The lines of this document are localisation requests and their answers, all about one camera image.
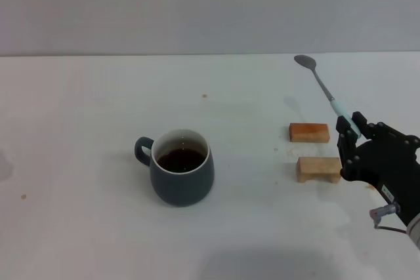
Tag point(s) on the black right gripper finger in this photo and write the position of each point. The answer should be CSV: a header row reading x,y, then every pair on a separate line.
x,y
374,130
346,142

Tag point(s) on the dark coffee liquid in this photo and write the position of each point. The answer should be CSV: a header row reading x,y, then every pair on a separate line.
x,y
180,160

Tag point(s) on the light notched wooden block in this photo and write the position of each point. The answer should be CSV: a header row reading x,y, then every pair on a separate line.
x,y
318,166

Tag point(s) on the orange wooden block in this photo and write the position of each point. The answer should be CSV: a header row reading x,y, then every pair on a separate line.
x,y
308,133

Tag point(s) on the grey ceramic cup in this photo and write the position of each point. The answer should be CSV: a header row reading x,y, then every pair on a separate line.
x,y
183,188

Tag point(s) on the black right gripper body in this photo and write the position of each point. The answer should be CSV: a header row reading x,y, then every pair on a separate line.
x,y
384,162

